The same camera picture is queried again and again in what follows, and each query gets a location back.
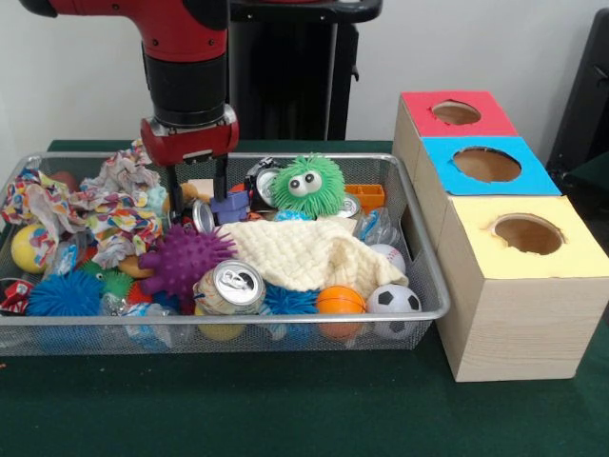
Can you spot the green fuzzy toy with eyes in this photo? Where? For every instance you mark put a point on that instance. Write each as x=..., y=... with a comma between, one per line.
x=306, y=195

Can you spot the colourful patterned cloth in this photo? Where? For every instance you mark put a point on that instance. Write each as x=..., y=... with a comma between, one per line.
x=114, y=214

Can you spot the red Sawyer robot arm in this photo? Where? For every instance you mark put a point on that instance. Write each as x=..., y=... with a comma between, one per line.
x=186, y=38

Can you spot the black silver drink can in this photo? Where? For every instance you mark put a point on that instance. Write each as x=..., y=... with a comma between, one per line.
x=204, y=217

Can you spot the clear mesh bin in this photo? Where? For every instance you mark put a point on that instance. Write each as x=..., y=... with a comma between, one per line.
x=433, y=286

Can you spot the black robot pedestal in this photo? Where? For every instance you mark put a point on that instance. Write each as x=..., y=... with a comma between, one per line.
x=285, y=76

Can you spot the black chair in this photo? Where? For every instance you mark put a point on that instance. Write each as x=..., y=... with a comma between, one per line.
x=590, y=105

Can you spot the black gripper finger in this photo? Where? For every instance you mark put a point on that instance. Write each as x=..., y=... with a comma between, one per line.
x=176, y=195
x=222, y=177

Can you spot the small orange basketball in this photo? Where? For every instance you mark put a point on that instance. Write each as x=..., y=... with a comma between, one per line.
x=340, y=300

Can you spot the cream knitted cloth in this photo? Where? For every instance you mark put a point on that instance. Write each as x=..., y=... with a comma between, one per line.
x=295, y=252

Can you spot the purple spiky ball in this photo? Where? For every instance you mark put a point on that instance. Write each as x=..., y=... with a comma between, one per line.
x=183, y=262

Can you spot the wooden box with three holes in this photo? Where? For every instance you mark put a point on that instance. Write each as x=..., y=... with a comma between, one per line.
x=514, y=324

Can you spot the small soccer ball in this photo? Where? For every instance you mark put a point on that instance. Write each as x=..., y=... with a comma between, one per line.
x=393, y=300

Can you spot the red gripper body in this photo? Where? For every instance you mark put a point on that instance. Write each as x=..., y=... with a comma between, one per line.
x=190, y=143

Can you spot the yellow ball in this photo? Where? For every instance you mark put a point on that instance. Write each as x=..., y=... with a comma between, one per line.
x=24, y=249

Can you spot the blue spiky ball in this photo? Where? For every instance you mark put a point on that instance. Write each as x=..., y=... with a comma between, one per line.
x=65, y=295

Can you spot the orange toy block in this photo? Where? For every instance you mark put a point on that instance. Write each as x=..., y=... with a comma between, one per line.
x=366, y=196

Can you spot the crushed silver can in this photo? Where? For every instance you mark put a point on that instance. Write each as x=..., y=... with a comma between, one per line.
x=233, y=286

